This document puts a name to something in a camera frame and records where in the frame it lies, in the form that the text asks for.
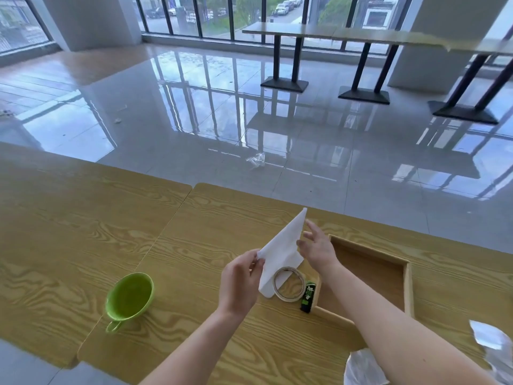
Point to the person's right hand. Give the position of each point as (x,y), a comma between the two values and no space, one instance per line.
(322,252)

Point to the person's left hand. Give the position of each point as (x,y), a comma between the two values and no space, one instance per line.
(236,286)

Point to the person's right thumb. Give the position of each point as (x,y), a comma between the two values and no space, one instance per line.
(302,247)

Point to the person's left thumb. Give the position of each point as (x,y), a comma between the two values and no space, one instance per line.
(258,269)

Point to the white paper napkin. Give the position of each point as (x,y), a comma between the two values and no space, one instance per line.
(284,246)

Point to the person's right forearm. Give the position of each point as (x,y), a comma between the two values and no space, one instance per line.
(384,328)

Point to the person's left forearm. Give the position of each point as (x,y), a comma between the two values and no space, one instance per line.
(192,350)

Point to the clear tape roll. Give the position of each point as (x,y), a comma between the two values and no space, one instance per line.
(298,294)

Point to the green and black lighter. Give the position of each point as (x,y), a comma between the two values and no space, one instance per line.
(307,297)

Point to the small clear plastic wrapper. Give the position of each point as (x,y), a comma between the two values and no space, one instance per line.
(256,160)

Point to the shallow wooden tray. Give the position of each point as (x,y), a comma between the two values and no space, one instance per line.
(408,288)

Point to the green ceramic cup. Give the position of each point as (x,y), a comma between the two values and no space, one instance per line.
(128,296)

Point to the crumpled clear plastic wrapper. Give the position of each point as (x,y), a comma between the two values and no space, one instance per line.
(491,340)
(362,368)

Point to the wooden table with black legs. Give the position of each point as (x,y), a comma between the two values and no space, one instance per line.
(481,47)
(384,36)
(288,30)

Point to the black framed window wall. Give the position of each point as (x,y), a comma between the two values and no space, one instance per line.
(224,15)
(24,19)

